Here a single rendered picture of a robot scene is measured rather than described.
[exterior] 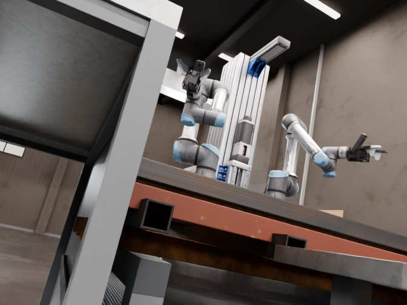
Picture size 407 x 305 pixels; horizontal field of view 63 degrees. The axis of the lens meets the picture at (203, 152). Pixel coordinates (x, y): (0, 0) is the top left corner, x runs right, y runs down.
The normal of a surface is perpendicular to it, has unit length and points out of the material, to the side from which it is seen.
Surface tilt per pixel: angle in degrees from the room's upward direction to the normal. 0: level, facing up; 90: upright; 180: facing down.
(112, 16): 90
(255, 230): 90
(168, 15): 90
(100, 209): 90
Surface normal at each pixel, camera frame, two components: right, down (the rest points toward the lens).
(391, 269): -0.90, -0.29
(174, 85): 0.43, -0.15
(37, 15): -0.21, 0.94
